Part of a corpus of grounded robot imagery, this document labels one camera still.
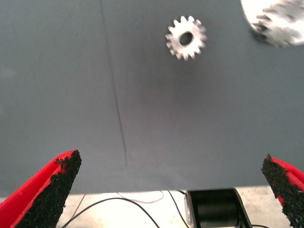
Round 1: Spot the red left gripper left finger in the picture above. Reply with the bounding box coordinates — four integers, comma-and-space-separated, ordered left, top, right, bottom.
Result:
0, 149, 83, 228

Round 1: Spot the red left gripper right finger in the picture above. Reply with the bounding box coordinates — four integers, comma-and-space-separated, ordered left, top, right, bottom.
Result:
260, 153, 304, 228

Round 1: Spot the small steel gear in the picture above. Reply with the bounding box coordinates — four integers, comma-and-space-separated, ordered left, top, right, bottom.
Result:
255, 1, 304, 47
165, 15, 208, 62

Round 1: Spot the black cylindrical motor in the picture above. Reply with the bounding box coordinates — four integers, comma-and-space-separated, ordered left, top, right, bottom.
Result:
184, 187, 254, 228

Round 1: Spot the dark grey table cloth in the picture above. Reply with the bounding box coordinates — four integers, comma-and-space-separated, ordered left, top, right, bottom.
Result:
0, 0, 304, 198

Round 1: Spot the round metal plate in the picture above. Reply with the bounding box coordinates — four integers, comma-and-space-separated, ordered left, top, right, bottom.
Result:
240, 0, 304, 48

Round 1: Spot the thin black cable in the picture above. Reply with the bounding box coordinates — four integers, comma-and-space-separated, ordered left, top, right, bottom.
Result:
167, 189, 189, 226
62, 197, 160, 228

